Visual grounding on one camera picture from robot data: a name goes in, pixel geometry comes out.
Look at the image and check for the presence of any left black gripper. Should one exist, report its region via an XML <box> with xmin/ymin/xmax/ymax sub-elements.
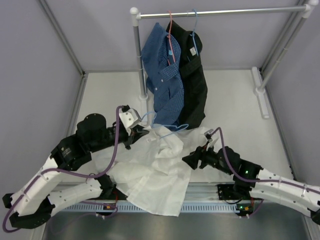
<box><xmin>89</xmin><ymin>124</ymin><xmax>150</xmax><ymax>153</ymax></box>

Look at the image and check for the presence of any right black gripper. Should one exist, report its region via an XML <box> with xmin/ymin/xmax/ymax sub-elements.
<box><xmin>182</xmin><ymin>140</ymin><xmax>233</xmax><ymax>175</ymax></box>

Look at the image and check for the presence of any white shirt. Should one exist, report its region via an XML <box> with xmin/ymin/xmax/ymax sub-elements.
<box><xmin>107</xmin><ymin>126</ymin><xmax>208</xmax><ymax>217</ymax></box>

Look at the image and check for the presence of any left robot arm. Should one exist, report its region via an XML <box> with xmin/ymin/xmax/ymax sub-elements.
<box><xmin>2</xmin><ymin>108</ymin><xmax>149</xmax><ymax>233</ymax></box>

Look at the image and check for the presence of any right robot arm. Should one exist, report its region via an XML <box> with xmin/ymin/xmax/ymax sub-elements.
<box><xmin>182</xmin><ymin>146</ymin><xmax>320</xmax><ymax>225</ymax></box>

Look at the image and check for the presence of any black shirt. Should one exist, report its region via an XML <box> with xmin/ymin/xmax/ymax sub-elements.
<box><xmin>171</xmin><ymin>21</ymin><xmax>208</xmax><ymax>130</ymax></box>

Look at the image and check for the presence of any blue checked shirt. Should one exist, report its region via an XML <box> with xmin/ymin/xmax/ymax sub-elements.
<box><xmin>141</xmin><ymin>22</ymin><xmax>184</xmax><ymax>126</ymax></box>

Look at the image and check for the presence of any metal clothes rack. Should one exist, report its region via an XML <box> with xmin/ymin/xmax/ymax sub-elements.
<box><xmin>130</xmin><ymin>0</ymin><xmax>319</xmax><ymax>120</ymax></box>

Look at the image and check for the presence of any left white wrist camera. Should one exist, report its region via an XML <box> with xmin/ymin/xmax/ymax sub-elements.
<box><xmin>119</xmin><ymin>105</ymin><xmax>142</xmax><ymax>130</ymax></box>

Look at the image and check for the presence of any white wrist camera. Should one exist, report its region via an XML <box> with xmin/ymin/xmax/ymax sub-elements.
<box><xmin>204</xmin><ymin>129</ymin><xmax>219</xmax><ymax>151</ymax></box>
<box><xmin>119</xmin><ymin>105</ymin><xmax>142</xmax><ymax>130</ymax></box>

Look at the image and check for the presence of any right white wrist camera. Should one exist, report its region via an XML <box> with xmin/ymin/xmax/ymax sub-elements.
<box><xmin>204</xmin><ymin>129</ymin><xmax>219</xmax><ymax>151</ymax></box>

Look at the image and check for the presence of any aluminium mounting rail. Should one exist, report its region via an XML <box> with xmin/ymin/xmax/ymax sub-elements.
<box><xmin>109</xmin><ymin>182</ymin><xmax>311</xmax><ymax>202</ymax></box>

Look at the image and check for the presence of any grey slotted cable duct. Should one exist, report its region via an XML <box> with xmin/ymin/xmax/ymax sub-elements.
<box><xmin>63</xmin><ymin>202</ymin><xmax>251</xmax><ymax>214</ymax></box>

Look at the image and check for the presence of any pink wire hanger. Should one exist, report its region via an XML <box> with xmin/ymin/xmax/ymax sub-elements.
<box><xmin>167</xmin><ymin>10</ymin><xmax>176</xmax><ymax>63</ymax></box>

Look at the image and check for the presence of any blue wire hanger with shirt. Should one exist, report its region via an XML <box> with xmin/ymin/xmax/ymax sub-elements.
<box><xmin>190</xmin><ymin>9</ymin><xmax>199</xmax><ymax>56</ymax></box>

